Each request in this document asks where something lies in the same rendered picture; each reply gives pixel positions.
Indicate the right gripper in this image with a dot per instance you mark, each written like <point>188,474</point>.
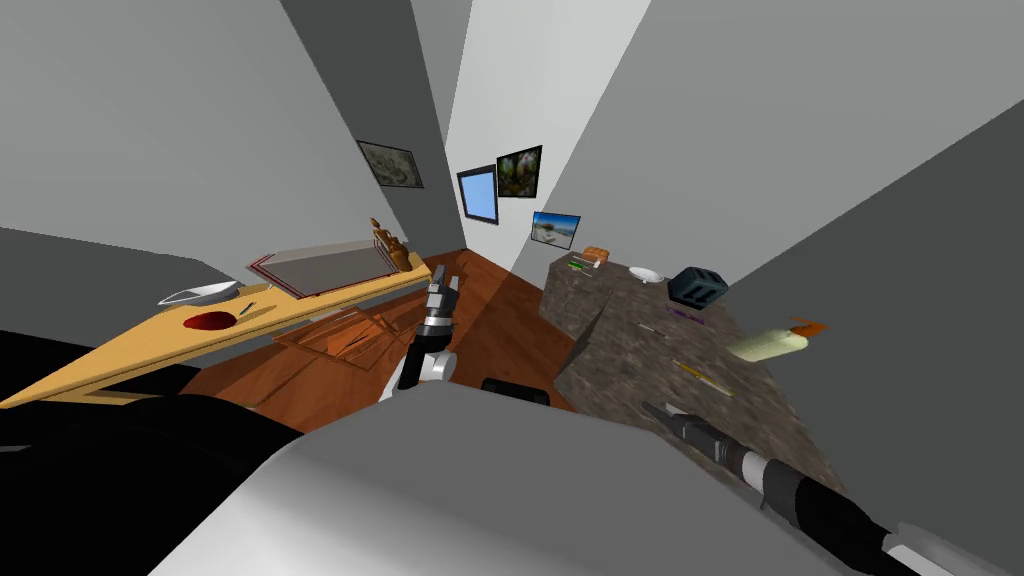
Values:
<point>704,440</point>

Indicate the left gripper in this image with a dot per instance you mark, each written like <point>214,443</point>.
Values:
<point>441,304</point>

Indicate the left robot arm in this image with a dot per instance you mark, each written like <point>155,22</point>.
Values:
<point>416,364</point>

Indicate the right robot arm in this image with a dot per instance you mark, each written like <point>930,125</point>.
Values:
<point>816,500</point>

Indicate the brown statue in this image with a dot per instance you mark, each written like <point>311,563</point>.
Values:
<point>396,252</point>

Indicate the yellow pencil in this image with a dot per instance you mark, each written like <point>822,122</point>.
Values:
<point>702,378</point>

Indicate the blue framed window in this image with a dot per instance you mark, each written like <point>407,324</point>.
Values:
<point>478,194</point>

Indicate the cream spray bottle orange top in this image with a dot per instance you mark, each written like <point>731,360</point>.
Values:
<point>764,346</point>

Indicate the grey box with red edge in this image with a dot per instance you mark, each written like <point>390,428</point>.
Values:
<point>328,268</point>

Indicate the beach framed picture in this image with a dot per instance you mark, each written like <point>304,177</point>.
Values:
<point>555,230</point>

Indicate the small grey utensil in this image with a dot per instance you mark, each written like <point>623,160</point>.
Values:
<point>652,329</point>

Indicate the purple pen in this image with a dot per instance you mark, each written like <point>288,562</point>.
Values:
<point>686,315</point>

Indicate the grey framed picture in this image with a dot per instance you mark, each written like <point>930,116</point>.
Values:
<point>390,164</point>

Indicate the dark floral framed picture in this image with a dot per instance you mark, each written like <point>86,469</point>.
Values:
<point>519,172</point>

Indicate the white small utensil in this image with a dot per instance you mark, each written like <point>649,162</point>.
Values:
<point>588,263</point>

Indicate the brown bread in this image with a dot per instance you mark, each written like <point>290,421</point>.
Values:
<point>596,254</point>

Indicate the black toaster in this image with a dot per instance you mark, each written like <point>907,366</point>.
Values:
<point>696,286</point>

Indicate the white plate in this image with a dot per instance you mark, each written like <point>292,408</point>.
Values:
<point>646,274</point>

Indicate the small dark knife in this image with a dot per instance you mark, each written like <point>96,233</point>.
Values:
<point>246,308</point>

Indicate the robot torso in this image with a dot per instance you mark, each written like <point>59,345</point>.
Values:
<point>480,496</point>

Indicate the dark red flat round object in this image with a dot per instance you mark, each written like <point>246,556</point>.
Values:
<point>210,321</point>

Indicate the white bowl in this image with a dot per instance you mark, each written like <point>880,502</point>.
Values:
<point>200,293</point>

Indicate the yellow wooden table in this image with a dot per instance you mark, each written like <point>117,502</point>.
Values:
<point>160,344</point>

